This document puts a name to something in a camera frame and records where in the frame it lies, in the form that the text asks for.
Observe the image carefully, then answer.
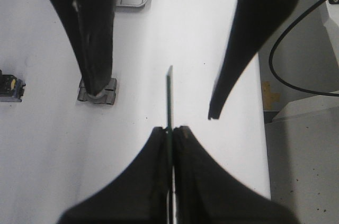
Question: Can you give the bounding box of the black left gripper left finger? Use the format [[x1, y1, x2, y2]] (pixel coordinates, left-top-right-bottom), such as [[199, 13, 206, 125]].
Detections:
[[58, 127, 170, 223]]

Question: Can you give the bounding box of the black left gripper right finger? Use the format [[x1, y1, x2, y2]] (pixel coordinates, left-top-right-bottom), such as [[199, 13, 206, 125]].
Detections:
[[173, 126, 298, 223]]

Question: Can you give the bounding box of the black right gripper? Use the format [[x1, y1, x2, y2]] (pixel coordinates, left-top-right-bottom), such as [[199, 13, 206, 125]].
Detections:
[[208, 0, 299, 119]]

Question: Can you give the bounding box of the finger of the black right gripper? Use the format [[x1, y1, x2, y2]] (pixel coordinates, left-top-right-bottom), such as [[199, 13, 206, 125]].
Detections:
[[50, 0, 115, 95]]

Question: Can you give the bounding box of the green perfboard front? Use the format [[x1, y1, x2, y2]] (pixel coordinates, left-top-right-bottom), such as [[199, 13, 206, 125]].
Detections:
[[166, 65, 175, 223]]

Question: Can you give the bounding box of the grey metal clamp block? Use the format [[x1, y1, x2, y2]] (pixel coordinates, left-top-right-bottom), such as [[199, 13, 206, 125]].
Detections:
[[77, 78, 117, 105]]

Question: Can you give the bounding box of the red emergency stop button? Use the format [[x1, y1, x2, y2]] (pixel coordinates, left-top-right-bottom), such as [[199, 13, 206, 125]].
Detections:
[[0, 71, 26, 103]]

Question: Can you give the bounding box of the grey machine base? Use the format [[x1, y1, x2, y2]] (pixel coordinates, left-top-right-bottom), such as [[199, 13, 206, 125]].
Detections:
[[259, 0, 338, 223]]

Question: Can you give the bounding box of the black cable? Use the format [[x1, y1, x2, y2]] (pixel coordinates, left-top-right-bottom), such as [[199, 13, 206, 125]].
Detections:
[[268, 0, 339, 97]]

